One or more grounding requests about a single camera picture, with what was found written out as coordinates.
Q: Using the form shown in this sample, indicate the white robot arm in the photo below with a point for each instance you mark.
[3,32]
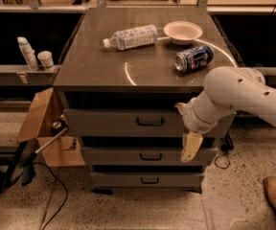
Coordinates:
[225,91]

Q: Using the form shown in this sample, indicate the grey top drawer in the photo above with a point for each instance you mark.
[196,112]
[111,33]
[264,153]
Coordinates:
[125,122]

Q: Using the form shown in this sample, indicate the grey bottom drawer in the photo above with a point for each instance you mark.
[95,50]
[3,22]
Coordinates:
[147,179]

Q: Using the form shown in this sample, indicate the grey side shelf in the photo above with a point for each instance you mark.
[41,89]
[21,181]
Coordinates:
[15,75]

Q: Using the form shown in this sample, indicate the clear plastic water bottle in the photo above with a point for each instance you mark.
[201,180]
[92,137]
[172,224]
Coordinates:
[132,38]

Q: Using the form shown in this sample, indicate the grey drawer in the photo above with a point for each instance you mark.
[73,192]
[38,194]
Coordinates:
[147,179]
[125,122]
[135,156]

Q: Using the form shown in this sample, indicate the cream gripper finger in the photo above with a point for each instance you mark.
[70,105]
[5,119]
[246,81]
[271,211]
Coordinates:
[191,144]
[181,107]

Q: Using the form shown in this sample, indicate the white bowl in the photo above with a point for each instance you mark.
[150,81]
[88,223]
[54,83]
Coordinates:
[182,32]

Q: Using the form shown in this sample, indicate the white paper cup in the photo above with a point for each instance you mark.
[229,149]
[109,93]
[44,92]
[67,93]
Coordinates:
[46,59]

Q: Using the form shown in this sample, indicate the white spray bottle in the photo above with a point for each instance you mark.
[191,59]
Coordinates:
[28,53]

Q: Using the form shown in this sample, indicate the metal rod tool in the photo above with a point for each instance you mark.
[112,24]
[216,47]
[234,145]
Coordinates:
[27,164]

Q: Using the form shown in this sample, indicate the grey drawer cabinet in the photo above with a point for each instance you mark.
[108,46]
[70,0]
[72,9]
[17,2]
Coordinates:
[92,77]

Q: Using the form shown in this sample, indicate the blue soda can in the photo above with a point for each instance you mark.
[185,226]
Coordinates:
[194,58]

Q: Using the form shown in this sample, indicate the brown cardboard box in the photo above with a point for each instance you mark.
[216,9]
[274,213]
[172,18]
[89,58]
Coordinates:
[45,109]

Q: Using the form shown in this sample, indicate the grey middle drawer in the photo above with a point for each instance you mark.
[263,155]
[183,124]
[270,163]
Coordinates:
[135,156]

